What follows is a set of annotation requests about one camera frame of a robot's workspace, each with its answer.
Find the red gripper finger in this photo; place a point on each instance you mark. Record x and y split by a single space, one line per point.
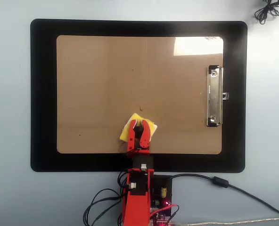
146 137
131 139

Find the yellow and white sponge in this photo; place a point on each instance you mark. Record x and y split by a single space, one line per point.
124 134

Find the black rectangular mat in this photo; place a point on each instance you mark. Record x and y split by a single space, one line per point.
43 94

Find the metal clipboard clip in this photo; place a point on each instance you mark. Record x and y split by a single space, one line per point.
215 94

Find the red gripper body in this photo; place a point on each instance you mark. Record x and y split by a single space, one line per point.
139 153

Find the brown clipboard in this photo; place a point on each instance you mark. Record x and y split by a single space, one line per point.
106 82

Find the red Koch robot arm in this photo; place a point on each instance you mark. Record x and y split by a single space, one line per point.
137 207

